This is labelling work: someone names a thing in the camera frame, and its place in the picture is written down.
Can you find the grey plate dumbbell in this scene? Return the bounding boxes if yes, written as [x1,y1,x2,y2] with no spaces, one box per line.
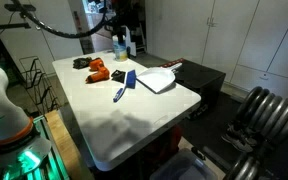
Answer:
[223,85,288,180]

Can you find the grey sneaker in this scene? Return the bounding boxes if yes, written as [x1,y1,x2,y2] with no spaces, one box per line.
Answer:
[220,132,254,154]
[226,123,259,148]

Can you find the orange cordless drill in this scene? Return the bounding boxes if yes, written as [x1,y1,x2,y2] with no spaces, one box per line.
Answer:
[85,57,111,84]

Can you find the black storage box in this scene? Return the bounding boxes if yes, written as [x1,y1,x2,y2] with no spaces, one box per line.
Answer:
[170,59,227,120]

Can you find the white dustpan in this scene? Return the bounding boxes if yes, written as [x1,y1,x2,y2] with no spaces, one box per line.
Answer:
[135,63,184,95]

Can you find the red and black strip tool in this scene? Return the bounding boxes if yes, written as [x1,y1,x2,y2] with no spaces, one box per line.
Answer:
[160,58,185,69]

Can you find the translucent plastic bin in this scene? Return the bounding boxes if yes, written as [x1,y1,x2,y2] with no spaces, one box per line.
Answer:
[149,148,219,180]

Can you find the wooden plank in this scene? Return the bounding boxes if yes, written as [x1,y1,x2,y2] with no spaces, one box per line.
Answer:
[45,109,92,180]

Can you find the black wire rack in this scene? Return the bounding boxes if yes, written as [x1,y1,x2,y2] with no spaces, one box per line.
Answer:
[18,55,60,116]

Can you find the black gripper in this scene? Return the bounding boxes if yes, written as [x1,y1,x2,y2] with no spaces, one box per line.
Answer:
[111,0,132,37]

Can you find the white cabinet doors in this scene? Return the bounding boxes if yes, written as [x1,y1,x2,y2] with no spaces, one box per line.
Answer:
[145,0,288,101]

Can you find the white wipes canister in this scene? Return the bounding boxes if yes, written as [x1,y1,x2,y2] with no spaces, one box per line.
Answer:
[112,34,129,63]

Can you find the red object under table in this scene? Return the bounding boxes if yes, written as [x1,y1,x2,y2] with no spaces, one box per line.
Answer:
[143,124,184,165]

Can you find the black floor mat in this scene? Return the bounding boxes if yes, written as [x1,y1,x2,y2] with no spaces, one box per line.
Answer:
[178,91,262,174]

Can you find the green lit robot base platform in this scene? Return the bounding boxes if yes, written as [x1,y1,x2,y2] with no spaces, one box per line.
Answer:
[0,114,70,180]

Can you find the blue hand brush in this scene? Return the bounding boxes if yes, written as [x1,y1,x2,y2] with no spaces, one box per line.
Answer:
[112,69,137,104]

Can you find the black camera mount bars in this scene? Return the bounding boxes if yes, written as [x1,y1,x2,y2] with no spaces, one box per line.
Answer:
[0,2,37,31]

